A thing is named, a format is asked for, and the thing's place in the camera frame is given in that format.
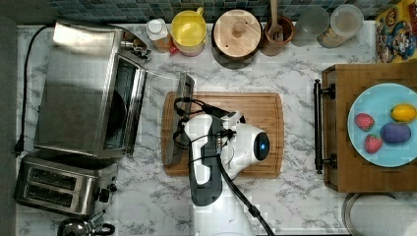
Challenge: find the black canister with wooden lid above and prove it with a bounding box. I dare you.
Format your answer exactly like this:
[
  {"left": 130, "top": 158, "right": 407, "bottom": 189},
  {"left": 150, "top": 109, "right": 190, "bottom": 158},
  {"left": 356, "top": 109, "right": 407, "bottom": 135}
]
[{"left": 211, "top": 9, "right": 263, "bottom": 70}]

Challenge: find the cereal box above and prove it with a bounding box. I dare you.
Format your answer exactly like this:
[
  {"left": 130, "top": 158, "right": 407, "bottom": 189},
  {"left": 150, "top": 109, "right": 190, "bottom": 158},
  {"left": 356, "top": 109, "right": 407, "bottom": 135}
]
[{"left": 376, "top": 0, "right": 417, "bottom": 63}]

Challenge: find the brown wooden utensil cup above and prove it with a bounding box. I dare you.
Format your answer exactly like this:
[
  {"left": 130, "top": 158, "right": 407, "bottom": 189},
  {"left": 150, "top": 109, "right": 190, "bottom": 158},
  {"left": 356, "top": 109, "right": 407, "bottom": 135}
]
[{"left": 260, "top": 16, "right": 295, "bottom": 56}]

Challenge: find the white capped seasoning bottle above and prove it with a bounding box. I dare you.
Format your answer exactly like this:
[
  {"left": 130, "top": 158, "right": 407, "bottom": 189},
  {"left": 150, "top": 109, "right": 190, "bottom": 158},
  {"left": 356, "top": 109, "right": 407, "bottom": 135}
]
[{"left": 147, "top": 19, "right": 172, "bottom": 53}]

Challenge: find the silver paper towel holder base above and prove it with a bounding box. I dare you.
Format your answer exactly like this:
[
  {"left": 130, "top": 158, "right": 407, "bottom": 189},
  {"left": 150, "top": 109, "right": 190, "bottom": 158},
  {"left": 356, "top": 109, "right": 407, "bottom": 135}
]
[{"left": 341, "top": 193, "right": 396, "bottom": 236}]

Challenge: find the silver kettle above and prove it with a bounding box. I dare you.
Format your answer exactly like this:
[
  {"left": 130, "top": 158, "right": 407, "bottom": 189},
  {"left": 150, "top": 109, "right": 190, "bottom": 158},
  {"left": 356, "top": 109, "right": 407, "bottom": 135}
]
[{"left": 57, "top": 210, "right": 115, "bottom": 236}]

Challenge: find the glass oven door with handle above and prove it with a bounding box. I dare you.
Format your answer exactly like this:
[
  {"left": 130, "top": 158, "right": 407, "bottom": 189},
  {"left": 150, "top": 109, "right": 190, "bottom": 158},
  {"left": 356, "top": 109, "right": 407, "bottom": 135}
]
[{"left": 143, "top": 70, "right": 195, "bottom": 166}]

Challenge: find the purple toy plum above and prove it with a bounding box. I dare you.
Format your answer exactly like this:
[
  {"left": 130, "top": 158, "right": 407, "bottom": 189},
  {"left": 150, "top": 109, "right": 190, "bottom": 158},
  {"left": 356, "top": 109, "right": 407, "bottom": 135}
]
[{"left": 380, "top": 123, "right": 411, "bottom": 144}]

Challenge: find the frosted grey tumbler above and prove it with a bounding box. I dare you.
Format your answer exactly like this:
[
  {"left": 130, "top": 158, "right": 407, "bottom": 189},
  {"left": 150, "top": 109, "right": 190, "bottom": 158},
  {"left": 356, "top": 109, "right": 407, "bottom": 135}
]
[{"left": 292, "top": 6, "right": 329, "bottom": 47}]

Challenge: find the yellow toy lemon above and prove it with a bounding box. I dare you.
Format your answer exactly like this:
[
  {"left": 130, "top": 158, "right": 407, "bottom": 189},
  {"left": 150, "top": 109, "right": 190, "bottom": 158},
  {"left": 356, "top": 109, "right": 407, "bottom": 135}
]
[{"left": 390, "top": 103, "right": 416, "bottom": 122}]

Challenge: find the wooden spoon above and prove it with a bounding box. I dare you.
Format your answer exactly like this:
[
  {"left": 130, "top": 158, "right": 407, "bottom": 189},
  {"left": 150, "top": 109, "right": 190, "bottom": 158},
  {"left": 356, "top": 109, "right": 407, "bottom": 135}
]
[{"left": 268, "top": 0, "right": 283, "bottom": 42}]

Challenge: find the bamboo cutting board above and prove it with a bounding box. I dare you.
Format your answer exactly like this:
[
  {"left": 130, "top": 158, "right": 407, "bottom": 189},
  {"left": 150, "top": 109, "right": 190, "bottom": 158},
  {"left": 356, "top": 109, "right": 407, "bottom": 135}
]
[{"left": 160, "top": 91, "right": 284, "bottom": 179}]

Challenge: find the silver toaster oven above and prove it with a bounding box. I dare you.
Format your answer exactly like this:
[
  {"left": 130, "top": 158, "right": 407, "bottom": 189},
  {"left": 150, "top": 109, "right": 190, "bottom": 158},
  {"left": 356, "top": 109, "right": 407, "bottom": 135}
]
[{"left": 34, "top": 21, "right": 151, "bottom": 159}]

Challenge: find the paper towel roll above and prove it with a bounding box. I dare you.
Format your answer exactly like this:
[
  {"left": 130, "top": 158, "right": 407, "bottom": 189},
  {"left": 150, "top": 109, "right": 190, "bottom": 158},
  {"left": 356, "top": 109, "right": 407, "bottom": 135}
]
[{"left": 345, "top": 195, "right": 417, "bottom": 236}]

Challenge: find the silver two-slot toaster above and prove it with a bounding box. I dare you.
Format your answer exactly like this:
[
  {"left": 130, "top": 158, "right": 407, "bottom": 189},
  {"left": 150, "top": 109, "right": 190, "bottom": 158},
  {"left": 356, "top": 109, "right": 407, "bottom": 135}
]
[{"left": 14, "top": 150, "right": 118, "bottom": 217}]

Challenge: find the red toy strawberry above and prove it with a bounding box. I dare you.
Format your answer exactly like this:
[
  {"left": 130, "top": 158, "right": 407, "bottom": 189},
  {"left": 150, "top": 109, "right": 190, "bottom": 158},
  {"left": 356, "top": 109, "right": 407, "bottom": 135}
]
[
  {"left": 364, "top": 135, "right": 384, "bottom": 153},
  {"left": 355, "top": 113, "right": 375, "bottom": 131}
]

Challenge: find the clear jar with cereal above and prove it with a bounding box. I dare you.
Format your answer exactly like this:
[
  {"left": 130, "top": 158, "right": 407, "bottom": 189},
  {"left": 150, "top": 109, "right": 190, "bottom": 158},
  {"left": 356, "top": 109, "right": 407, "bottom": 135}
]
[{"left": 317, "top": 4, "right": 364, "bottom": 48}]

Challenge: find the black oven power cord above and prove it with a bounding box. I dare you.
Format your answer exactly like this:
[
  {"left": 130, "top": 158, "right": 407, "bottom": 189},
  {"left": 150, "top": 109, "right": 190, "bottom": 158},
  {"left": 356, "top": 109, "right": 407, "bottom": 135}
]
[{"left": 13, "top": 23, "right": 56, "bottom": 158}]

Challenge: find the yellow cup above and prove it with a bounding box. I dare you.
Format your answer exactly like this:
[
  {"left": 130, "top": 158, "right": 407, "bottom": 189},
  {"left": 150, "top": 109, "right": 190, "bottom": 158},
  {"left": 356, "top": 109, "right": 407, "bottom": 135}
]
[{"left": 171, "top": 7, "right": 207, "bottom": 54}]

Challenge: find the wooden drawer box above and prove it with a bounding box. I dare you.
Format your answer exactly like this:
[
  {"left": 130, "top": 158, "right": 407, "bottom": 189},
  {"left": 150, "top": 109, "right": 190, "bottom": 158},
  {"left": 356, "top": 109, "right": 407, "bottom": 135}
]
[{"left": 314, "top": 63, "right": 417, "bottom": 193}]

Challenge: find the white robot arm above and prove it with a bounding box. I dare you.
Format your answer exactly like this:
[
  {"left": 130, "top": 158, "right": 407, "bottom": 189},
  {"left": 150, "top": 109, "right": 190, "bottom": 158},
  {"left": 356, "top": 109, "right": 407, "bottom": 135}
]
[{"left": 185, "top": 112, "right": 274, "bottom": 236}]

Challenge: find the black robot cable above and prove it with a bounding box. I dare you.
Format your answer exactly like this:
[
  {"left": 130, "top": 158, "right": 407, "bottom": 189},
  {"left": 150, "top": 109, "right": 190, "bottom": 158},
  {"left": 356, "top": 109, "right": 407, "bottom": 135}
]
[{"left": 172, "top": 96, "right": 276, "bottom": 236}]

